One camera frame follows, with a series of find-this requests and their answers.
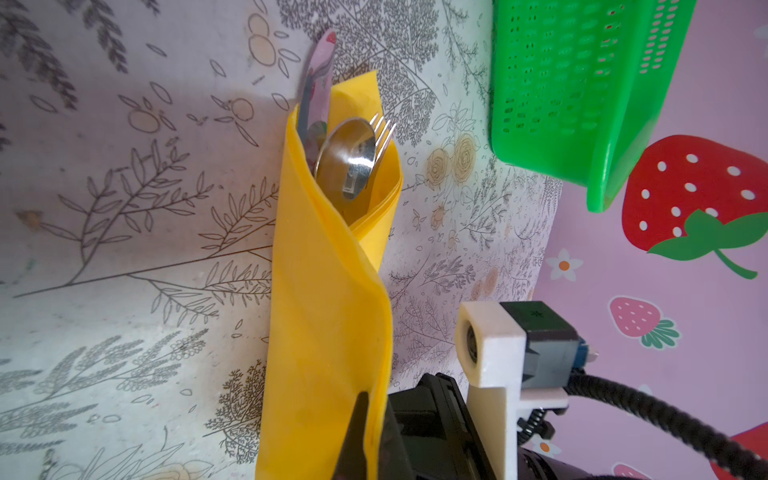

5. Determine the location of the silver knife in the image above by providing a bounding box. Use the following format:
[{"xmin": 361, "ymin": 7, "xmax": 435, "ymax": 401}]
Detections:
[{"xmin": 296, "ymin": 28, "xmax": 337, "ymax": 174}]

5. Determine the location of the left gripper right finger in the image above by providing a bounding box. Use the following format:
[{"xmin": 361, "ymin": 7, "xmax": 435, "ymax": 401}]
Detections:
[{"xmin": 377, "ymin": 402, "xmax": 414, "ymax": 480}]

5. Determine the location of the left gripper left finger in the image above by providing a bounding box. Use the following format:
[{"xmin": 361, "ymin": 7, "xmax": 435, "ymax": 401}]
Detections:
[{"xmin": 331, "ymin": 391, "xmax": 369, "ymax": 480}]

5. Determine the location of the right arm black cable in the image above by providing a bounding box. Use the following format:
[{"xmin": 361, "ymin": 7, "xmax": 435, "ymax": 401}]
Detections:
[{"xmin": 563, "ymin": 371, "xmax": 768, "ymax": 480}]

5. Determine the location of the yellow paper napkin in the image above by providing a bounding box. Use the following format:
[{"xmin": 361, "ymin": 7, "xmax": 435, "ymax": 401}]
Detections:
[{"xmin": 254, "ymin": 70, "xmax": 405, "ymax": 480}]

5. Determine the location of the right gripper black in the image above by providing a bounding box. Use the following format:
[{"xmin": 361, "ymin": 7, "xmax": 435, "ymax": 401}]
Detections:
[{"xmin": 386, "ymin": 371, "xmax": 601, "ymax": 480}]

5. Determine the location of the silver fork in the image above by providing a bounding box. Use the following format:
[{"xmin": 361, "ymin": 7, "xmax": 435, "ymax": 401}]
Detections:
[{"xmin": 370, "ymin": 113, "xmax": 397, "ymax": 165}]

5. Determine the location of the silver spoon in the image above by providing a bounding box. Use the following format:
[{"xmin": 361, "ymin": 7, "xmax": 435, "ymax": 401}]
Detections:
[{"xmin": 314, "ymin": 117, "xmax": 376, "ymax": 204}]

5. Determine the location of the green plastic basket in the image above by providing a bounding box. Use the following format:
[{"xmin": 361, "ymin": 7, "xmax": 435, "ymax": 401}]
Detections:
[{"xmin": 490, "ymin": 0, "xmax": 695, "ymax": 213}]

